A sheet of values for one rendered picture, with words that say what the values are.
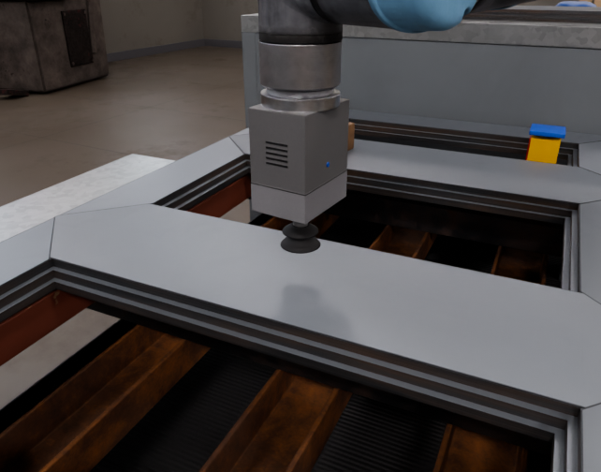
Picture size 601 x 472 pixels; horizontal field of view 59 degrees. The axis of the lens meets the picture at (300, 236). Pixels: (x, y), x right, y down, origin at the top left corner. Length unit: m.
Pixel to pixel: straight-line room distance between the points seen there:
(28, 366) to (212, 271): 1.43
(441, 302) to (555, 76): 0.81
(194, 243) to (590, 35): 0.92
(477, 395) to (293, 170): 0.25
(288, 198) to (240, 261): 0.14
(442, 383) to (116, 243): 0.42
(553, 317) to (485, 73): 0.81
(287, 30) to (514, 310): 0.34
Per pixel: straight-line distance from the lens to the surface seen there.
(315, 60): 0.48
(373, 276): 0.59
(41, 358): 2.00
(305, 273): 0.59
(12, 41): 6.50
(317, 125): 0.49
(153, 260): 0.64
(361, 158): 0.97
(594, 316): 0.59
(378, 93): 1.35
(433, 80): 1.31
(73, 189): 1.18
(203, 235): 0.68
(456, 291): 0.58
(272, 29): 0.48
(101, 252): 0.68
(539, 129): 1.09
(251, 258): 0.62
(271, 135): 0.49
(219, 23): 10.04
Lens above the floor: 1.14
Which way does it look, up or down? 26 degrees down
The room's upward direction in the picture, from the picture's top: straight up
